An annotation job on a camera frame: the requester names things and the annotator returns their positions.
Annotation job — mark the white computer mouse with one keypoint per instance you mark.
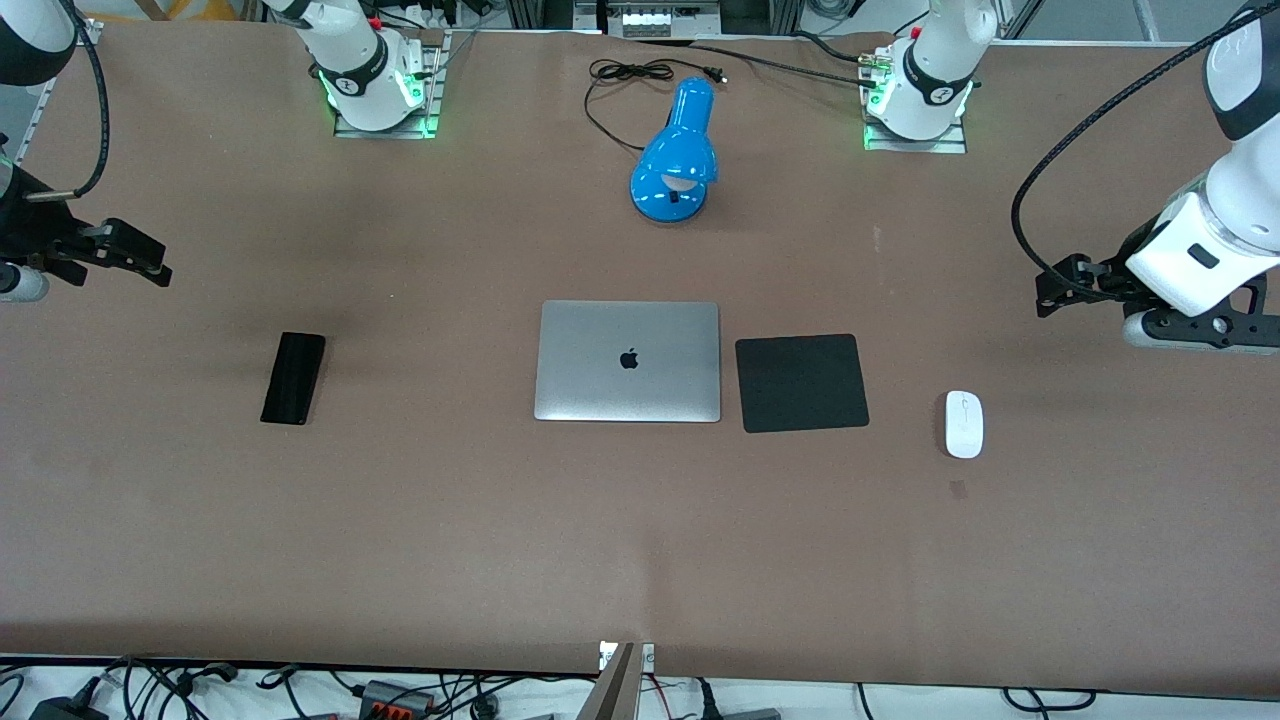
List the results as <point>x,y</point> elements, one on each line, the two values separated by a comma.
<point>965,425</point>

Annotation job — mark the black mouse pad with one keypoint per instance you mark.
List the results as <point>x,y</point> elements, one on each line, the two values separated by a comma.
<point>802,383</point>

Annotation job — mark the silver closed laptop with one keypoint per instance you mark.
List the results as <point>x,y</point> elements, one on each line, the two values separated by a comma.
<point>627,385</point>

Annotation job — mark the white power strip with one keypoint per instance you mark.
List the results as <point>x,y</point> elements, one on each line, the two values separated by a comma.
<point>658,22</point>

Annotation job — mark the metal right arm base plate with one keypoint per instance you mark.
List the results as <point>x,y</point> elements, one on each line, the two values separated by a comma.
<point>385,130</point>

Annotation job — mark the grey angled post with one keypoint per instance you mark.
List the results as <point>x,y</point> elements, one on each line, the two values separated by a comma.
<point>612,690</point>

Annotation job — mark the aluminium frame structure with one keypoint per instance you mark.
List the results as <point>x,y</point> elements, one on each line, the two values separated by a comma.
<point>540,12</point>

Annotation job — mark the small white bracket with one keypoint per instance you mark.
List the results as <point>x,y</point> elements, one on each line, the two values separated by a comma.
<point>648,656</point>

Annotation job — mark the blue desk lamp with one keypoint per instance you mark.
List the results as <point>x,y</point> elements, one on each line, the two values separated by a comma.
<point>675,150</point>

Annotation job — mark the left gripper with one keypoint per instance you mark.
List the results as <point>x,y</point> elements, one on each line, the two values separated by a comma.
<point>1118,268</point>

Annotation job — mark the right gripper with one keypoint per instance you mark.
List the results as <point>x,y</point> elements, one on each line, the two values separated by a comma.
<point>28,228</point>

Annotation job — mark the grey connector box orange levers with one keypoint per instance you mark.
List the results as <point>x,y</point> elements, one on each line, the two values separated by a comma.
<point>395,698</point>

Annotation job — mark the black power adapter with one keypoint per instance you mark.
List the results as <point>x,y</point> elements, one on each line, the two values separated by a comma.
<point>65,710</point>

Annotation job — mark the black smartphone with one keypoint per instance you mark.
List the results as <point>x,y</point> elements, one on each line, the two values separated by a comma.
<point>293,378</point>

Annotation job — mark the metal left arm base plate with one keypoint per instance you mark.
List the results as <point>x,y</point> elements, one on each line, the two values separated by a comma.
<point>915,145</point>

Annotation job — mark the aluminium table edge rail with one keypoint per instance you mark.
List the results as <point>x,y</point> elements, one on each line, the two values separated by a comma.
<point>40,110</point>

